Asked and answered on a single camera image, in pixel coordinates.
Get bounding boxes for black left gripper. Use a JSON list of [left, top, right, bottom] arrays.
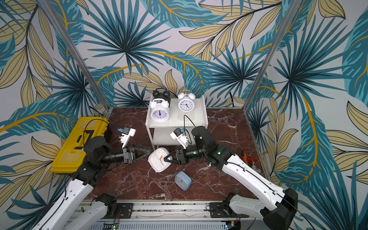
[[99, 144, 151, 165]]

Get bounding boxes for white square alarm clock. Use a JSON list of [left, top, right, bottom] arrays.
[[148, 148, 172, 173]]

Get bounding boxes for light blue square clock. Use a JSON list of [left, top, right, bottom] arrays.
[[174, 172, 192, 191]]

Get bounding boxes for white twin-bell alarm clock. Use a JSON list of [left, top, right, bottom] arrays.
[[149, 98, 170, 122]]

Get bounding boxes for black twin-bell alarm clock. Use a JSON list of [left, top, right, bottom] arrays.
[[152, 88, 171, 101]]

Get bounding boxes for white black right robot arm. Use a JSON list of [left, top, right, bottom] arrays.
[[164, 126, 298, 230]]

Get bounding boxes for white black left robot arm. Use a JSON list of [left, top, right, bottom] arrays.
[[33, 136, 151, 230]]

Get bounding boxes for white two-tier shelf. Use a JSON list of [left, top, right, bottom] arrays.
[[145, 96, 209, 150]]

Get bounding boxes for yellow black toolbox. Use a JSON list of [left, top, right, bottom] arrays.
[[51, 117, 109, 174]]

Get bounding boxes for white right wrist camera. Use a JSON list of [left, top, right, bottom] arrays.
[[170, 128, 189, 149]]

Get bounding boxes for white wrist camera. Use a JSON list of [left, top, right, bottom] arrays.
[[118, 127, 136, 148], [170, 128, 189, 149]]

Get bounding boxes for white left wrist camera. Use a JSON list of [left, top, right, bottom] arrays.
[[118, 127, 136, 148]]

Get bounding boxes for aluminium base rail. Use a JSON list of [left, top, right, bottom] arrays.
[[64, 200, 268, 230]]

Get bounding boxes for orange handled screwdriver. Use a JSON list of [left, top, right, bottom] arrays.
[[241, 151, 249, 165]]

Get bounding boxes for red handled pliers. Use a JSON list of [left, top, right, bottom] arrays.
[[248, 158, 262, 173]]

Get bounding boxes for aluminium corner post right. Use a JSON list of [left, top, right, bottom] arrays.
[[243, 0, 301, 114]]

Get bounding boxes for aluminium corner post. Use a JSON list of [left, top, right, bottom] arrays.
[[243, 0, 301, 114], [39, 0, 110, 110]]

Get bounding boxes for aluminium corner post left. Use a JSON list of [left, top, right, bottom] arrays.
[[39, 0, 110, 110]]

